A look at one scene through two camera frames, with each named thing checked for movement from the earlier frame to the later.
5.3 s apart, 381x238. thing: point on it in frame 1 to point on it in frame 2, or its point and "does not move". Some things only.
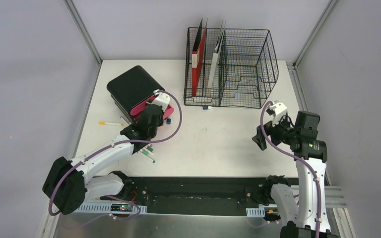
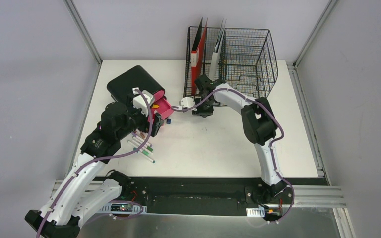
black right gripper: (270, 130) to (197, 110)
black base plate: (197, 196) does not move
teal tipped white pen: (148, 155) does not move
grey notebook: (215, 55) does not move
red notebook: (197, 59) does not move
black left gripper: (153, 111) to (157, 124)
